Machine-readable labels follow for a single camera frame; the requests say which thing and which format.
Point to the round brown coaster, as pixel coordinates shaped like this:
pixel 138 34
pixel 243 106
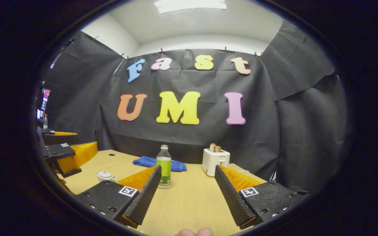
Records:
pixel 169 186

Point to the computer monitor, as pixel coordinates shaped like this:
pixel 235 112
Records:
pixel 44 105

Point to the red cap plastic bottle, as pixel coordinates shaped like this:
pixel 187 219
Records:
pixel 45 123

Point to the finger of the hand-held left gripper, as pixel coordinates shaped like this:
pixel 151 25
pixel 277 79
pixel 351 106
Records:
pixel 59 150
pixel 48 131

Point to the black backdrop cloth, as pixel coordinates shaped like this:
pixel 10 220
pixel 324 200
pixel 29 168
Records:
pixel 192 137

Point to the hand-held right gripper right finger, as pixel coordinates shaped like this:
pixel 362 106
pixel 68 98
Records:
pixel 230 196

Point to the green label water bottle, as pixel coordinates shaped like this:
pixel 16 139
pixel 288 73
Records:
pixel 164 167

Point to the toast bread slice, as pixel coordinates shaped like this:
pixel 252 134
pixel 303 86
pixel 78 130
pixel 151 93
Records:
pixel 218 149
pixel 212 148

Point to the white toaster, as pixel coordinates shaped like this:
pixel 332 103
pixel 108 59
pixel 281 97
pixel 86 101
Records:
pixel 210 160

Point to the white teacup lid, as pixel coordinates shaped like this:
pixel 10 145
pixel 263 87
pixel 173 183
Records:
pixel 105 173

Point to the ceiling light panel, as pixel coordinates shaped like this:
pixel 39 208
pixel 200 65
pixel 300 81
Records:
pixel 189 5

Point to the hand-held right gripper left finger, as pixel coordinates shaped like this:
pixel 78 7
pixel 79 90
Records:
pixel 146 196

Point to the blue towel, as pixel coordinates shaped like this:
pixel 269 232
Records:
pixel 143 161

